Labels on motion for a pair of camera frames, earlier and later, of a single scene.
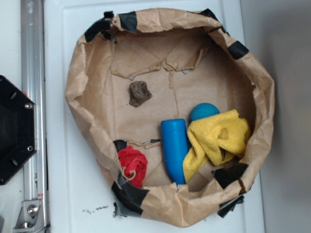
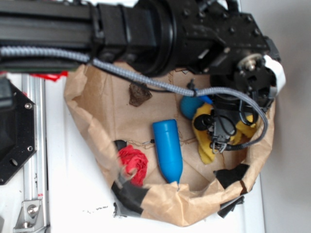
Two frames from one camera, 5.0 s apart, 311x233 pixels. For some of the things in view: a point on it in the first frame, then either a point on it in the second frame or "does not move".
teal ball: (203, 109) → (189, 105)
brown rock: (139, 93) does not move
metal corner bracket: (31, 216) does not move
